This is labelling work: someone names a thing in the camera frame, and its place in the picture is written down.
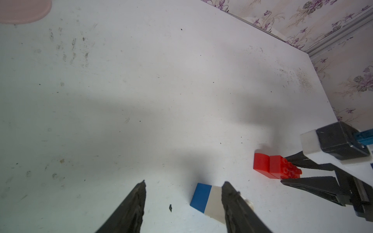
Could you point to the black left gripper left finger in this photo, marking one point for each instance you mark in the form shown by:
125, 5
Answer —
128, 217

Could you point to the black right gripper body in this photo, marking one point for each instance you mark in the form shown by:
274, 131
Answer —
357, 194

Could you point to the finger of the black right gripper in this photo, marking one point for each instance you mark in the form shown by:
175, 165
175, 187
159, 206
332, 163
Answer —
300, 160
326, 187

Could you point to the red curved lego brick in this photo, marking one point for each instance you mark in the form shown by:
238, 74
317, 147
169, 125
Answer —
262, 164

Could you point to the pink pen cup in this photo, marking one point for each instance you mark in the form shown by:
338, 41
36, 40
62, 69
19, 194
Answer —
24, 11

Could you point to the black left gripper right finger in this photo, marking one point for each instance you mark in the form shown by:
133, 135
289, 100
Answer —
239, 217

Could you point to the blue lego brick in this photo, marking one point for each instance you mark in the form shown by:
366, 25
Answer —
200, 197

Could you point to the long red lego brick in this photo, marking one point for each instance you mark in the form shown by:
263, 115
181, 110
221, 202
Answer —
282, 169

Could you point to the white lego brick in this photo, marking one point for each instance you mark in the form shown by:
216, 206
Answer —
213, 204

